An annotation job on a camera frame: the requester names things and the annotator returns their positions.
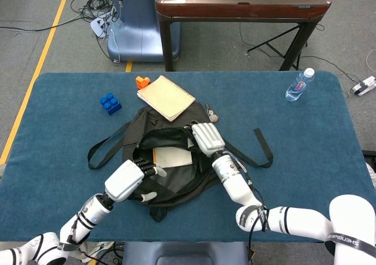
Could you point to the white and orange book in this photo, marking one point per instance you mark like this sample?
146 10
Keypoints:
173 157

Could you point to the blue felt table cloth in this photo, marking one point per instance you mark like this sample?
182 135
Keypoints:
308 165

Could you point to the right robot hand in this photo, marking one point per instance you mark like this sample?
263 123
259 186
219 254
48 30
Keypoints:
207 137

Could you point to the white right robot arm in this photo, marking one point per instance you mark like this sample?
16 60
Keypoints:
235 182

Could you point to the blue toy building brick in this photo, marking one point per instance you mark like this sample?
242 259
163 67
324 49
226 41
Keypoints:
111 105

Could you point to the blue-grey machine pedestal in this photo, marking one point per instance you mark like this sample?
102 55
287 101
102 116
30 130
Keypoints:
138 36

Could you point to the small brown hair clip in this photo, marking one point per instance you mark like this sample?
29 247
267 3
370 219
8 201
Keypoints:
212 114

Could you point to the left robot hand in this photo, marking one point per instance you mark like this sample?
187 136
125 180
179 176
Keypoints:
123 179

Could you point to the clear plastic water bottle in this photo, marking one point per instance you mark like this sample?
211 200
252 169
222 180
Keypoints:
296 90

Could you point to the black fabric backpack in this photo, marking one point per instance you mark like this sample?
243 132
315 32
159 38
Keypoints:
152 124

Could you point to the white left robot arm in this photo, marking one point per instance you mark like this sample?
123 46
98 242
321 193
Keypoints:
88 215

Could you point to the orange toy building brick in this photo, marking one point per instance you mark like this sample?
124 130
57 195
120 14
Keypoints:
141 82

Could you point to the white power strip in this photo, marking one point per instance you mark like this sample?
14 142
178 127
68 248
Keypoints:
367 85
98 25

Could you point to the beige spiral notebook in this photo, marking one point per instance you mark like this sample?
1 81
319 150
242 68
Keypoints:
166 97

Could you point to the blue-grey robot torso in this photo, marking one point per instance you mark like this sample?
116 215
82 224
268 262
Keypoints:
182 253

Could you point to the brown mahjong table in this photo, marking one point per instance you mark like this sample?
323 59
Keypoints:
235 10

